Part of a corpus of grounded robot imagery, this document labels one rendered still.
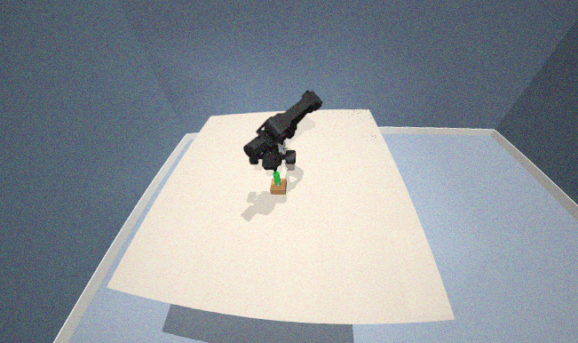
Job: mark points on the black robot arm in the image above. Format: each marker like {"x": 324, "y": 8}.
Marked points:
{"x": 278, "y": 128}

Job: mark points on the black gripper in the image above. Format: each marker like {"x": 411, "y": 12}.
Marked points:
{"x": 289, "y": 157}

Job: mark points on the tan square block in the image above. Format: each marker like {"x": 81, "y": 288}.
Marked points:
{"x": 278, "y": 190}

